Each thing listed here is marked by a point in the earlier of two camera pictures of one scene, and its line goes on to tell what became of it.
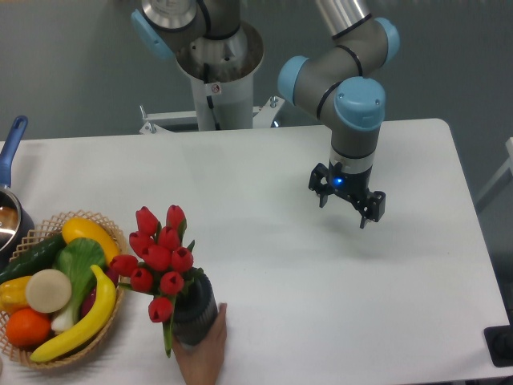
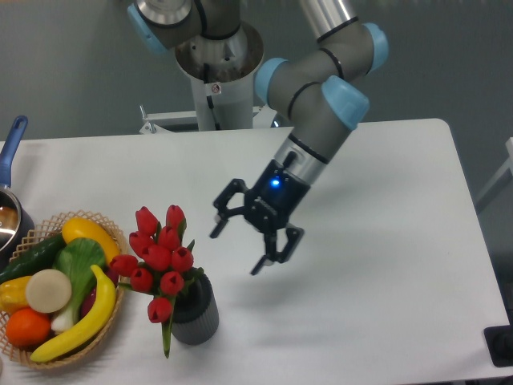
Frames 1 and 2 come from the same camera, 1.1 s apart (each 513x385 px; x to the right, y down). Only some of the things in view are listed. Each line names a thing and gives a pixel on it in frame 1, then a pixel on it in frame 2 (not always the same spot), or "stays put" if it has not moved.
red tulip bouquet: [161, 265] stays put
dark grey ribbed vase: [195, 313] stays put
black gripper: [353, 187] to [268, 206]
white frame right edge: [502, 173] stays put
